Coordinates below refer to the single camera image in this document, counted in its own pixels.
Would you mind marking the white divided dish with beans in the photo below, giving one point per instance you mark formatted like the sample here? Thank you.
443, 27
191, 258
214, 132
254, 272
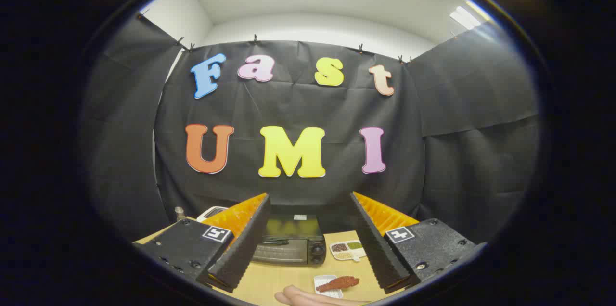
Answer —
347, 254

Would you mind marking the clear glass bottle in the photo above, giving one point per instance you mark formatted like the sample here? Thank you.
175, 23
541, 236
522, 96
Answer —
179, 213

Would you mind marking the brown chicken drumstick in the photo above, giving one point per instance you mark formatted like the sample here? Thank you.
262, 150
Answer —
339, 283

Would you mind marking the small ceiling light panel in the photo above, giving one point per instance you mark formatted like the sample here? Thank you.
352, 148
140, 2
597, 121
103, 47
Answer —
464, 17

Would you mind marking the black toaster oven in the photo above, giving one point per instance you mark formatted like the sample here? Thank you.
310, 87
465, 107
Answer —
288, 249

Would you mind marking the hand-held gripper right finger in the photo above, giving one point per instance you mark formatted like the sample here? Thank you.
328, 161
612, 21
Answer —
373, 243

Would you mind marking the white rectangular dish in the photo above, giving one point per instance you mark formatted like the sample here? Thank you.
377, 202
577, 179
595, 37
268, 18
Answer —
333, 294

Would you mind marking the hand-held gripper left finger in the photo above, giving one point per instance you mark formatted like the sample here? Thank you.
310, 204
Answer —
245, 243

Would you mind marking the white bread toaster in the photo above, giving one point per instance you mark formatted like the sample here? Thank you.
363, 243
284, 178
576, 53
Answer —
211, 212

